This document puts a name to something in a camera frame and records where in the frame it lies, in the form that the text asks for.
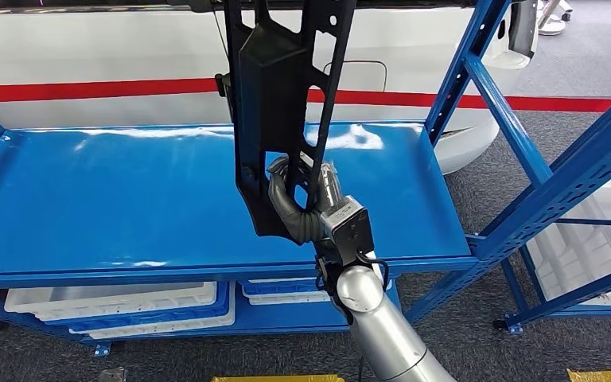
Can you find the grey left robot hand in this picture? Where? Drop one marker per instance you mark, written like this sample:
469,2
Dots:
111,376

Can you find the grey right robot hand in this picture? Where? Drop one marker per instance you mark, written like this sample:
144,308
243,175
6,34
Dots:
278,195

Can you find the black plastic car part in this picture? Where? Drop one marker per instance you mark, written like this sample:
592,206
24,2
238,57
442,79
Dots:
274,79

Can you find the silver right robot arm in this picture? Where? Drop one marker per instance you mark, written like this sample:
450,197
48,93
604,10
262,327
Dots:
384,327

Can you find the blue metal shelf rack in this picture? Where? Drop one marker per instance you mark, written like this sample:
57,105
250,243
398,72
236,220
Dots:
126,200
574,298

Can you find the blue plastic crate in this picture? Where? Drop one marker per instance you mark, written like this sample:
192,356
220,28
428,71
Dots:
279,287
152,319

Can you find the red barrier belt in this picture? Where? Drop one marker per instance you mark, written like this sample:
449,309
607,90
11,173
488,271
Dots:
73,89

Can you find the white car body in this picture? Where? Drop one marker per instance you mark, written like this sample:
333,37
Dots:
100,47

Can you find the large white plastic crate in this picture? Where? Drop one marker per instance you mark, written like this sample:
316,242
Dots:
590,253

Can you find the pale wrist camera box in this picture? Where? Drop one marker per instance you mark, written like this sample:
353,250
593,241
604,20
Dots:
350,226

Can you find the black stanchion post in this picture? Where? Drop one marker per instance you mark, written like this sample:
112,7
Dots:
222,84

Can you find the white pedestal base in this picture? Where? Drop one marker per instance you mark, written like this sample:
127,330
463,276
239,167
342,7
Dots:
550,26

